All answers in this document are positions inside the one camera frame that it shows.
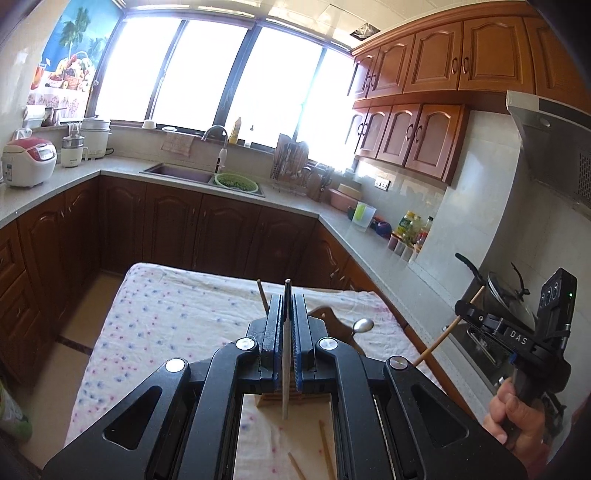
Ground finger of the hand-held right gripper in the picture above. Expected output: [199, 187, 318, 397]
[455, 299, 485, 325]
[466, 324, 507, 367]

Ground person's right hand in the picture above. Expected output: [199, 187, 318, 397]
[483, 378, 550, 467]

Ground white pink rice cooker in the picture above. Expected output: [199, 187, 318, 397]
[1, 137, 57, 188]

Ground wooden utensil holder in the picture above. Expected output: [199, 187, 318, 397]
[255, 391, 334, 411]

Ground pink basin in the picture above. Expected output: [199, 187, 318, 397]
[329, 187, 363, 212]

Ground large white electric steamer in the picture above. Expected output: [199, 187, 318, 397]
[81, 117, 113, 160]

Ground short wooden wall cabinets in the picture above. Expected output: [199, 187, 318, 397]
[353, 104, 469, 185]

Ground wire dish rack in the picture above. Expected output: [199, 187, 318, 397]
[270, 143, 315, 197]

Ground wooden knife block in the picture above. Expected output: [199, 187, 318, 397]
[307, 164, 335, 202]

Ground wooden base cabinets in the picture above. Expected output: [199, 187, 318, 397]
[0, 175, 416, 402]

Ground clear measuring cup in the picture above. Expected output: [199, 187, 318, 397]
[353, 202, 375, 233]

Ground floral white tablecloth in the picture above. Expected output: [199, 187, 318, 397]
[65, 262, 467, 480]

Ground white juicer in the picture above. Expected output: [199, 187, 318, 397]
[61, 124, 88, 168]

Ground green white plastic bag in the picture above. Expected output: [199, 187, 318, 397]
[0, 378, 33, 444]

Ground black handle table knife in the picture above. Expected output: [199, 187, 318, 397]
[281, 278, 293, 421]

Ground red cap sauce bottle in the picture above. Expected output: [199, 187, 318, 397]
[418, 216, 435, 251]

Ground tropical fruit printed blind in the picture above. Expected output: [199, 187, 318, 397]
[27, 0, 118, 116]

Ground kitchen window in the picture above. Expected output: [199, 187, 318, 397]
[90, 14, 365, 160]

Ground chrome faucet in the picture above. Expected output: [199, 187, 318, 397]
[202, 124, 230, 174]

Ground green colander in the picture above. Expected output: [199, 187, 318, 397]
[215, 173, 259, 192]

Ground ceiling vent opening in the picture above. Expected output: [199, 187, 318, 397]
[352, 21, 382, 40]

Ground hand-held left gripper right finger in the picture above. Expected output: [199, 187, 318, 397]
[291, 294, 529, 480]

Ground kitchen sink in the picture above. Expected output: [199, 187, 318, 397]
[140, 161, 266, 198]

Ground wooden cutting board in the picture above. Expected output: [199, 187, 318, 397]
[276, 134, 310, 168]

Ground pale dish towel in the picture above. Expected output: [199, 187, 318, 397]
[161, 132, 197, 158]

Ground black wok with glass lid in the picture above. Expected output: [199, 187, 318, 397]
[455, 252, 541, 337]

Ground steel range hood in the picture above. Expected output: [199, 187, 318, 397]
[505, 90, 591, 208]

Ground gas stove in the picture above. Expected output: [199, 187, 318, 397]
[450, 318, 520, 395]

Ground tall wooden wall cabinets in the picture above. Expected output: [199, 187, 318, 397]
[348, 16, 591, 101]

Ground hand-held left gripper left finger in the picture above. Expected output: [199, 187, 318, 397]
[44, 294, 284, 480]

